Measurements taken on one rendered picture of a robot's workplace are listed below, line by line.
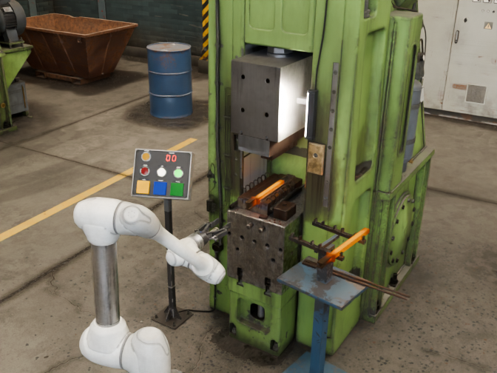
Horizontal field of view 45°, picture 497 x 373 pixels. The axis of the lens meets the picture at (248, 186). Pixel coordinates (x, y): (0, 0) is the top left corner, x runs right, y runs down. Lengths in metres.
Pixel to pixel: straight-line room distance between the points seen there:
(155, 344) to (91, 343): 0.28
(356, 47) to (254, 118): 0.64
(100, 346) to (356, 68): 1.75
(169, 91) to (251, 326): 4.62
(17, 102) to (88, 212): 5.97
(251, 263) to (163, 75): 4.64
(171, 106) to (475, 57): 3.92
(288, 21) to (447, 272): 2.50
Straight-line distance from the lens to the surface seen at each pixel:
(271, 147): 3.20
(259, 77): 3.11
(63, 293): 4.47
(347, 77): 3.05
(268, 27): 3.21
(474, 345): 4.15
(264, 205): 3.34
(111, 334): 2.60
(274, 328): 3.66
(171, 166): 3.48
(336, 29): 3.02
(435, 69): 8.38
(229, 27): 3.33
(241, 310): 3.79
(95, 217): 2.36
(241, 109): 3.22
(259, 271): 3.49
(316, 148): 3.19
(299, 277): 3.18
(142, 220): 2.28
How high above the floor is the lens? 2.46
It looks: 25 degrees down
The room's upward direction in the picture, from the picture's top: 1 degrees clockwise
